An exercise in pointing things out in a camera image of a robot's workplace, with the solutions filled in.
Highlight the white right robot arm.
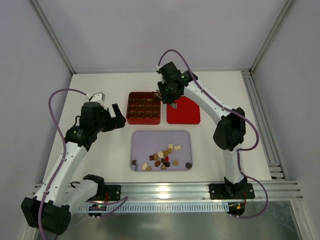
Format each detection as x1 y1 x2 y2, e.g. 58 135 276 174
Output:
156 62 248 198

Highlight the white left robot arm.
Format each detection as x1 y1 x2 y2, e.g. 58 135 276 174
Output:
21 101 126 236

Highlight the red chocolate box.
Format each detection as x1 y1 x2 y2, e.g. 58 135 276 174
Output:
126 92 161 125

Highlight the white swirl oval chocolate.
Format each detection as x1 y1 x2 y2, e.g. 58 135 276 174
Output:
142 162 148 170

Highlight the brown leaf chocolate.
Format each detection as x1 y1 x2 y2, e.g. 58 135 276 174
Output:
154 160 161 168

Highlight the tan heart chocolate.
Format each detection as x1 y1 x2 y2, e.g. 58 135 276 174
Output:
160 164 167 170

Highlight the dark round chocolate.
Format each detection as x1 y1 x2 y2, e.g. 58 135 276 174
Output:
185 162 192 169

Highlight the red box lid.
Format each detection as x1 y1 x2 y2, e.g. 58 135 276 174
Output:
166 96 201 125

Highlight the lilac plastic tray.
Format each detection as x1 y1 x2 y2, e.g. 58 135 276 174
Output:
130 130 193 172

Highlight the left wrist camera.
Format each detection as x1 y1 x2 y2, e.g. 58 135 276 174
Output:
85 92 106 107

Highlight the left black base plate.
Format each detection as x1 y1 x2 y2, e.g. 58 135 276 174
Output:
103 184 122 202

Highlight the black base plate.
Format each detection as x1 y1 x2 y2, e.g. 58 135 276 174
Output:
208 183 256 200
103 184 122 202

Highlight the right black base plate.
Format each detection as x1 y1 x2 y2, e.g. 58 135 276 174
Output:
208 183 256 200

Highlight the slotted cable duct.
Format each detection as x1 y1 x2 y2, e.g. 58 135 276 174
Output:
75 201 229 214

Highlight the aluminium frame left post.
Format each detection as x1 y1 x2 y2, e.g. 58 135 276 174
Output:
28 0 76 75

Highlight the aluminium frame post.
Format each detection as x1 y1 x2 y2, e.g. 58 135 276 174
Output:
28 0 76 75
241 0 297 76

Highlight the aluminium frame right post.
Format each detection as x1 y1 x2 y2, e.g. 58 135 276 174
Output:
241 0 297 76

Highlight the aluminium mounting rail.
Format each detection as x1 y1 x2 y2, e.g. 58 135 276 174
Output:
118 180 304 202

